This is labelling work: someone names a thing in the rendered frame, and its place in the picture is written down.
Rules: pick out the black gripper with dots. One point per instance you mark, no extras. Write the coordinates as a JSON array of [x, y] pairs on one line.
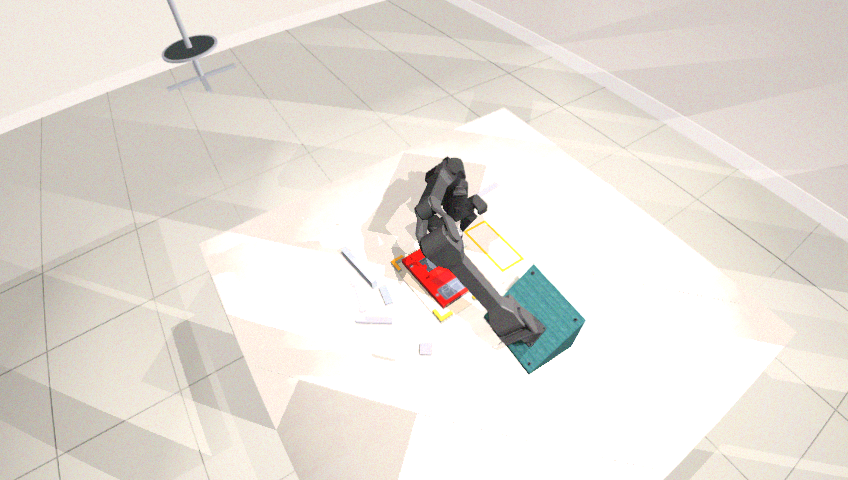
[[464, 212]]

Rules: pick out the light grey long bar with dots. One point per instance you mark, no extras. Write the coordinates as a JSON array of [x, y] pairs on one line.
[[359, 268]]

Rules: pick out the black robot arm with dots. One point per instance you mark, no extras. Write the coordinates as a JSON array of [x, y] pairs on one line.
[[444, 248]]

